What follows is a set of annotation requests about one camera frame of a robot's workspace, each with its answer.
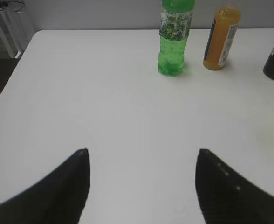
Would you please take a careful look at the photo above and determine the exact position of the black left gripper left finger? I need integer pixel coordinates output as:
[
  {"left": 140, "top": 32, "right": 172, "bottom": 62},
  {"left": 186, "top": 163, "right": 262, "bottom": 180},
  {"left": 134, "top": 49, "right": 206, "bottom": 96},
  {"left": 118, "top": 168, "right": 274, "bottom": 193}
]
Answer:
[{"left": 0, "top": 148, "right": 90, "bottom": 224}]

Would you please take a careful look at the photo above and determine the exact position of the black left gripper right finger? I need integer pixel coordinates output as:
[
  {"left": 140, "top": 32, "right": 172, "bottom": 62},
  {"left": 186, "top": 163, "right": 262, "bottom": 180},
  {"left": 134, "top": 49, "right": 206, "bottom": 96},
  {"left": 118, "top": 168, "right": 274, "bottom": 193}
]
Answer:
[{"left": 195, "top": 149, "right": 274, "bottom": 224}]

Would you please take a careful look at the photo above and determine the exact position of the orange juice bottle white cap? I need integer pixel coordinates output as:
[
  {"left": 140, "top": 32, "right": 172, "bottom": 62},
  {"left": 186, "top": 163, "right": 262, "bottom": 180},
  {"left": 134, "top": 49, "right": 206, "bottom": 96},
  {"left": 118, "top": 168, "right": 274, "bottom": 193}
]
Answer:
[{"left": 203, "top": 0, "right": 241, "bottom": 70}]

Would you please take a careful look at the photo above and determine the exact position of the green plastic soda bottle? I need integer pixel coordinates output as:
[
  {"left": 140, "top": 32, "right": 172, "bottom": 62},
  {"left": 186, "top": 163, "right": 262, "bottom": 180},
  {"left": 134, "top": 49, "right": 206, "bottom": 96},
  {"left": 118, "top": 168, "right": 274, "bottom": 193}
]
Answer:
[{"left": 158, "top": 0, "right": 195, "bottom": 77}]

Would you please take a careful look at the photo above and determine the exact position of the grey door frame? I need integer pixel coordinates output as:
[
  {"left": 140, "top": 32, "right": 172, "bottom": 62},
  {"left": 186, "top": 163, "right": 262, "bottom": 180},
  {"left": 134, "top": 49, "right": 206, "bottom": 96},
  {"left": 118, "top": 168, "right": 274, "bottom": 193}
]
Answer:
[{"left": 0, "top": 0, "right": 36, "bottom": 59}]

